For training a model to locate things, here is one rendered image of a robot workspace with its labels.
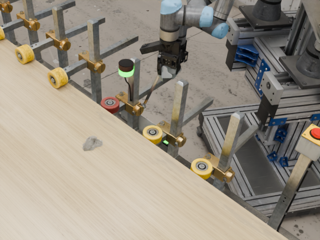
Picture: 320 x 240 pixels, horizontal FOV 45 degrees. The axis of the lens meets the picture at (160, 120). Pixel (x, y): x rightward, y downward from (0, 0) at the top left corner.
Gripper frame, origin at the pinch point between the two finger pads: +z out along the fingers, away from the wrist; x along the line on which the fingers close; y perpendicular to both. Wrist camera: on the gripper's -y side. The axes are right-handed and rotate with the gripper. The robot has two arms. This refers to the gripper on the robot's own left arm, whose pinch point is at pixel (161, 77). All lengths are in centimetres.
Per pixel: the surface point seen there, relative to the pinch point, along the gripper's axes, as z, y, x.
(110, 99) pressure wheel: 10.4, -18.9, -10.5
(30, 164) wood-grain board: 11, -29, -55
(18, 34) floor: 96, -190, 131
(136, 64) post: -7.7, -9.0, -5.8
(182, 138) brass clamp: 16.1, 16.4, -15.1
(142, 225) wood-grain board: 12, 18, -62
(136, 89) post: 5.7, -9.1, -5.2
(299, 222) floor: 103, 84, 32
